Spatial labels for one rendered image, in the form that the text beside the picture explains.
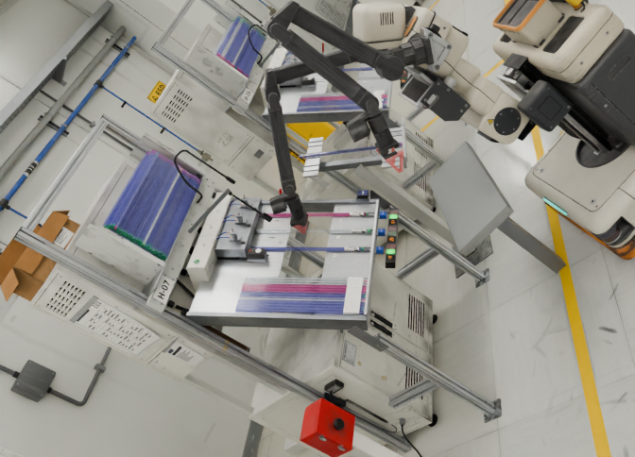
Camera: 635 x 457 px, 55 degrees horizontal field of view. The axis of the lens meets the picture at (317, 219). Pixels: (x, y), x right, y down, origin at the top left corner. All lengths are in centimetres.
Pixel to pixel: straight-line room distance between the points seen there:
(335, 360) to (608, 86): 144
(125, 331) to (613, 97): 205
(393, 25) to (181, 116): 184
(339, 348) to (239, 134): 155
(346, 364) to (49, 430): 179
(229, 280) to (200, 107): 134
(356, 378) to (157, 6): 389
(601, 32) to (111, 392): 312
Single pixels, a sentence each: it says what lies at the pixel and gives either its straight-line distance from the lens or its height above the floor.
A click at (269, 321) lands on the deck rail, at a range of 240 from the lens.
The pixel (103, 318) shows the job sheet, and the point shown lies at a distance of 267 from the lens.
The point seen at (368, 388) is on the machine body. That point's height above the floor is 42.
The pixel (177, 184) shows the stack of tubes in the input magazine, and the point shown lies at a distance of 277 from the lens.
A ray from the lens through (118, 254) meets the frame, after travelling 251.
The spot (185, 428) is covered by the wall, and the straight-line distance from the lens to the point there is 406.
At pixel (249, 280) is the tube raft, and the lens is 254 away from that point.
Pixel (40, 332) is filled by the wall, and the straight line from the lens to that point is 392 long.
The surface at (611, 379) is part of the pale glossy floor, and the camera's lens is 245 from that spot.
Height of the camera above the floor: 182
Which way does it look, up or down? 19 degrees down
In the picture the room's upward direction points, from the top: 56 degrees counter-clockwise
